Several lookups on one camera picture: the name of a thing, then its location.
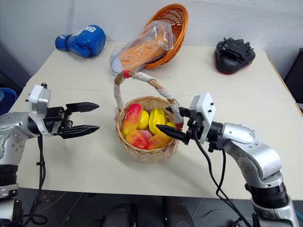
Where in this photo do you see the orange canvas shoe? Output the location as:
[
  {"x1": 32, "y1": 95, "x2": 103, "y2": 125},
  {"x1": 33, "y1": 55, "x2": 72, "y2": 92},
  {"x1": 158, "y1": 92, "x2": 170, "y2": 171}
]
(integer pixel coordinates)
[{"x1": 110, "y1": 35, "x2": 171, "y2": 76}]

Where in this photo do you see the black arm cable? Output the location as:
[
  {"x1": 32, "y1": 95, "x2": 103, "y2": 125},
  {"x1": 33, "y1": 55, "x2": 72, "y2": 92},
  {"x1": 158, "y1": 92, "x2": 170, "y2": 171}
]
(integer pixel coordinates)
[
  {"x1": 191, "y1": 122, "x2": 253, "y2": 227},
  {"x1": 22, "y1": 133, "x2": 48, "y2": 227}
]

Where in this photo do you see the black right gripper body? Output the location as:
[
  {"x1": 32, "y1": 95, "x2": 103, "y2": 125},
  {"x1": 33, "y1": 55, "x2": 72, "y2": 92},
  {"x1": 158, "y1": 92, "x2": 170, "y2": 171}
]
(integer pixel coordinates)
[{"x1": 186, "y1": 111, "x2": 205, "y2": 145}]

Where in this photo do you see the yellow starfruit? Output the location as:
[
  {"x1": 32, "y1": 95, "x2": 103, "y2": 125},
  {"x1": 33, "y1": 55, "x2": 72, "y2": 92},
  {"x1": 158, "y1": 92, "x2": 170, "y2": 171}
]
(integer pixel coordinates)
[{"x1": 148, "y1": 108, "x2": 169, "y2": 135}]

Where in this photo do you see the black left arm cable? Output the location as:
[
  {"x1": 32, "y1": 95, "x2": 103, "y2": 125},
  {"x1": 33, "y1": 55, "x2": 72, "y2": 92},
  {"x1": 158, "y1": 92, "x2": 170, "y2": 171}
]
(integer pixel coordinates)
[{"x1": 22, "y1": 133, "x2": 48, "y2": 227}]

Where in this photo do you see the yellow lemon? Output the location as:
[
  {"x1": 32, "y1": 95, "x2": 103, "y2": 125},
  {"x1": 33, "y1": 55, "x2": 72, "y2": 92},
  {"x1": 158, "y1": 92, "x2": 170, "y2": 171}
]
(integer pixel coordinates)
[{"x1": 137, "y1": 110, "x2": 150, "y2": 130}]

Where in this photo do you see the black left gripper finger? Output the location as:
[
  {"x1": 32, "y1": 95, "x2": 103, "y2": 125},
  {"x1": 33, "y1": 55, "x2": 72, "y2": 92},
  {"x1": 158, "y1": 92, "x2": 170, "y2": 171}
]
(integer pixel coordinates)
[
  {"x1": 65, "y1": 102, "x2": 100, "y2": 114},
  {"x1": 58, "y1": 125, "x2": 100, "y2": 140}
]

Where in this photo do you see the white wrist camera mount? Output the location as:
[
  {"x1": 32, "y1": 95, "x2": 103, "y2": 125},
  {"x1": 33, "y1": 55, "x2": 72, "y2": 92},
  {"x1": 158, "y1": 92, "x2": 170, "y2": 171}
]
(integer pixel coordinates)
[
  {"x1": 189, "y1": 91, "x2": 216, "y2": 145},
  {"x1": 25, "y1": 82, "x2": 55, "y2": 137}
]

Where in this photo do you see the blue round object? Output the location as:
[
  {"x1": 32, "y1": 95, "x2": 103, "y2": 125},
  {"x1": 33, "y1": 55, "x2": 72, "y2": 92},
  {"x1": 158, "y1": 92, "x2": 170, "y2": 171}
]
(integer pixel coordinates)
[{"x1": 0, "y1": 87, "x2": 17, "y2": 115}]

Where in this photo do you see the orange shoe in plastic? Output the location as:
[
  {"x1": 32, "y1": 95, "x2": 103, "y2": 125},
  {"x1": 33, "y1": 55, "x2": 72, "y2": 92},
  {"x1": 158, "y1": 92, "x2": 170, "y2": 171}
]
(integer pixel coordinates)
[{"x1": 110, "y1": 20, "x2": 175, "y2": 76}]

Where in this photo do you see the long red-yellow mango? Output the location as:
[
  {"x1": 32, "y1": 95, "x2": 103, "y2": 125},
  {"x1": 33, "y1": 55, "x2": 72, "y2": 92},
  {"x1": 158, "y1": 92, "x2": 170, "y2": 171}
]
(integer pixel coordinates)
[{"x1": 122, "y1": 103, "x2": 143, "y2": 138}]

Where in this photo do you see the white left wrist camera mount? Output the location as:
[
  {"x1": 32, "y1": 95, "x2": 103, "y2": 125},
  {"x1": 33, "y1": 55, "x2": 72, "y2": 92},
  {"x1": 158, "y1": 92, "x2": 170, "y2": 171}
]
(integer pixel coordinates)
[{"x1": 25, "y1": 82, "x2": 55, "y2": 137}]

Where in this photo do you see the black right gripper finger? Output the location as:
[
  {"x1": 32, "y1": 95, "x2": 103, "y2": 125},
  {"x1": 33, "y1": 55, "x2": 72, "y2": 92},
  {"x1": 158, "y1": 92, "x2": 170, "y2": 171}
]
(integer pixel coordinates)
[
  {"x1": 156, "y1": 124, "x2": 190, "y2": 145},
  {"x1": 165, "y1": 106, "x2": 192, "y2": 118}
]

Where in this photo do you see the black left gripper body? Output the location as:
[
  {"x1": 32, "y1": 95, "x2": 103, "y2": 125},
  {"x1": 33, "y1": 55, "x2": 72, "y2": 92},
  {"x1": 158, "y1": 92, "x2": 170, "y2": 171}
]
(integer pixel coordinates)
[{"x1": 43, "y1": 106, "x2": 73, "y2": 136}]

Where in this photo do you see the wicker basket with wrapped handle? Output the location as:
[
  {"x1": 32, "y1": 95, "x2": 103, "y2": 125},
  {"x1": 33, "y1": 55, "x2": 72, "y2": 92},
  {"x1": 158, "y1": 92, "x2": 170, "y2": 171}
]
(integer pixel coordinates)
[{"x1": 113, "y1": 70, "x2": 183, "y2": 163}]

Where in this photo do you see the orange plastic woven basket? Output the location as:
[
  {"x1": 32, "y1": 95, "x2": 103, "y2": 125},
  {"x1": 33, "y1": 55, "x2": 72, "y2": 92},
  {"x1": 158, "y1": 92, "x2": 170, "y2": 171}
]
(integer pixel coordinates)
[{"x1": 142, "y1": 3, "x2": 189, "y2": 70}]

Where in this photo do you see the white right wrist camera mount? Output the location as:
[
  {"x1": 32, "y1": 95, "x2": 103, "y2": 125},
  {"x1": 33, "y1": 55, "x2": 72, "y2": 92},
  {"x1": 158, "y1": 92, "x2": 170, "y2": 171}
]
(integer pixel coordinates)
[{"x1": 189, "y1": 91, "x2": 216, "y2": 145}]

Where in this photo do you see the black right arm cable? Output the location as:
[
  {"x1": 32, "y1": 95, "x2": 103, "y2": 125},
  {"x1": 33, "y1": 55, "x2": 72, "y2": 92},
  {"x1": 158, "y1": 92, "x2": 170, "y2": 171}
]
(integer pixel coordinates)
[{"x1": 191, "y1": 122, "x2": 253, "y2": 227}]

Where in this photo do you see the blue boxing glove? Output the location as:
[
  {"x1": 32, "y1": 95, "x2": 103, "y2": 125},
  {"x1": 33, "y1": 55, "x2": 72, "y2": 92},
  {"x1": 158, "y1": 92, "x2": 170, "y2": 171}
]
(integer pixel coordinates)
[{"x1": 55, "y1": 24, "x2": 107, "y2": 59}]

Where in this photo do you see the pink peach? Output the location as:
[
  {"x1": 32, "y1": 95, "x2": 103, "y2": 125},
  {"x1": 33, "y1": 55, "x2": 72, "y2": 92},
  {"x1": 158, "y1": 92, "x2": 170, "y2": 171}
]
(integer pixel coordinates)
[{"x1": 138, "y1": 129, "x2": 153, "y2": 140}]

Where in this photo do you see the black punch mitt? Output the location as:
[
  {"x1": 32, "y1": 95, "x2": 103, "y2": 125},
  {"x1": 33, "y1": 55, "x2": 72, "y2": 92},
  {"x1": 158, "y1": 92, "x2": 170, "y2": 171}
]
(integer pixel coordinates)
[{"x1": 214, "y1": 37, "x2": 256, "y2": 75}]

